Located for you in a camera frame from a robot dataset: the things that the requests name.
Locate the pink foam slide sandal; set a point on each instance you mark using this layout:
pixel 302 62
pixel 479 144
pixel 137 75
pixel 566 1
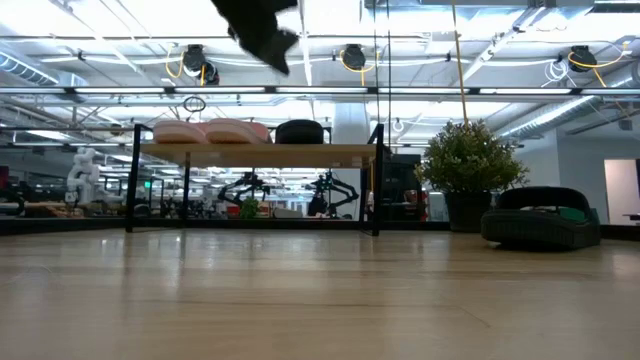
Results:
pixel 177 132
pixel 232 131

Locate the overhead light bar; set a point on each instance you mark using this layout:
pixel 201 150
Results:
pixel 370 90

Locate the wooden shelf with black frame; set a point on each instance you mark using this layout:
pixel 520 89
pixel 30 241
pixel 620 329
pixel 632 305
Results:
pixel 250 155

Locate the dark green slide sandal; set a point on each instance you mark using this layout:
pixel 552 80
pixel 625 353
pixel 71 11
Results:
pixel 299 132
pixel 540 230

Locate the white robot figure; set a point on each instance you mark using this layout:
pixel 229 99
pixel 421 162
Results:
pixel 82 175

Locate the small green plant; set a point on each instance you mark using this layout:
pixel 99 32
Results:
pixel 250 207

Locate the potted green plant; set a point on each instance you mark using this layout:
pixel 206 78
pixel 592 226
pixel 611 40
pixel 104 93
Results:
pixel 470 160

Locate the black cabinet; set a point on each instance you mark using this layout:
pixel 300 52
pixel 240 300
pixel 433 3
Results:
pixel 402 185

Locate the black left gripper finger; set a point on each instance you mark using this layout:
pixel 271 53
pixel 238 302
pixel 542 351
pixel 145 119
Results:
pixel 277 50

